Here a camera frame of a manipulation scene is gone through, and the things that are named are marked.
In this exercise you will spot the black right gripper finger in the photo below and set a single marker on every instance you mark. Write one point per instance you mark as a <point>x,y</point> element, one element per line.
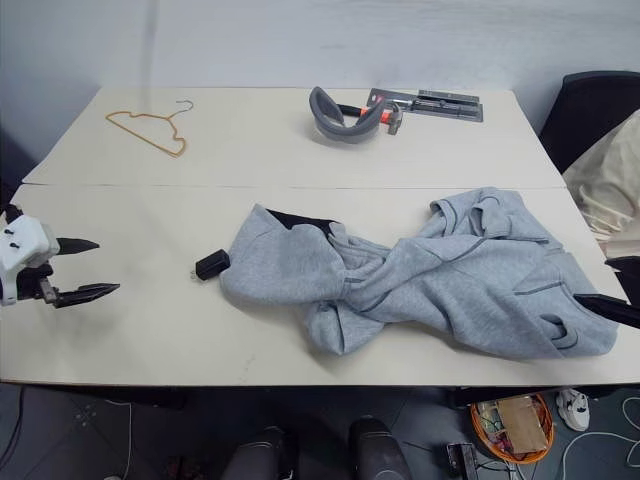
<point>629,265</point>
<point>617,310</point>

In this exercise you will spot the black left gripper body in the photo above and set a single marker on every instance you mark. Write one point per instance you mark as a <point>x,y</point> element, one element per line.
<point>37,285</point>

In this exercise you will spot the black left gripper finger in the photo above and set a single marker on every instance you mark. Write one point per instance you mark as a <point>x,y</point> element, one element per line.
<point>75,245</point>
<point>82,294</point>

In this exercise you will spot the beige cloth bundle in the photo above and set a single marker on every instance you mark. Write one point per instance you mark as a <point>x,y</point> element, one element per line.
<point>615,180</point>

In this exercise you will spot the white sneaker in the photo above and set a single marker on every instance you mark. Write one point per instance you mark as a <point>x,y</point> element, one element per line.
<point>572,407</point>

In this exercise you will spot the black power adapter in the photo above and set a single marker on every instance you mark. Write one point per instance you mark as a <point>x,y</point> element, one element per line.
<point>212,265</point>

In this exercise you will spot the brown cardboard piece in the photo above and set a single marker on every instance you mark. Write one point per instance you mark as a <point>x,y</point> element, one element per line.
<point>522,425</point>

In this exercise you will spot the black office chair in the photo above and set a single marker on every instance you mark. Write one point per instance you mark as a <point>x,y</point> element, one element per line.
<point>590,110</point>

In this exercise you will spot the orange woven basket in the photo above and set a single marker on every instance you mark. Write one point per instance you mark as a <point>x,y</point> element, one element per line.
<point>478,436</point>

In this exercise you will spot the grey zip hoodie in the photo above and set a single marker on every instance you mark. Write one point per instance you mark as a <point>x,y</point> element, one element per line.
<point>425,280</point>

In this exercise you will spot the black box on floor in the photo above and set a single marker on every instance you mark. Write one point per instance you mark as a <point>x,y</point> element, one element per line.
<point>460,460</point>

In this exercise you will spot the black tool blister package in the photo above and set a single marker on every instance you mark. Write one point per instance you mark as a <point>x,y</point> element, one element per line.
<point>445,107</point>

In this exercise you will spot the dark rounded shape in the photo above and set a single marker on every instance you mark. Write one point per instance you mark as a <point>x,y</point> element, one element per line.
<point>377,450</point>
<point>265,455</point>

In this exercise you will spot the grey padded neck pillow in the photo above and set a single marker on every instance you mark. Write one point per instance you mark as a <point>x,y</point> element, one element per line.
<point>325,107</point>

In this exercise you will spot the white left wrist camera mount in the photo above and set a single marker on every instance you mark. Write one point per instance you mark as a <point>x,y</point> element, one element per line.
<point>25,240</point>

